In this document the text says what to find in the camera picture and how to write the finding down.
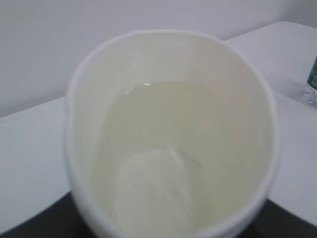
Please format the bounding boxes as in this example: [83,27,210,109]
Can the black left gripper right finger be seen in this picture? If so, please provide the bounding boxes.
[247,200,317,238]

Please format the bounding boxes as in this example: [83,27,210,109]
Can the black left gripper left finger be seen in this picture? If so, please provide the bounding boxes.
[0,193,80,238]

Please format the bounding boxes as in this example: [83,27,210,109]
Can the clear green-label water bottle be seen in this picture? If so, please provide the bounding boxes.
[303,58,317,109]

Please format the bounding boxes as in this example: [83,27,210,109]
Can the white paper cup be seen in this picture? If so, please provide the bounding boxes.
[64,30,279,238]

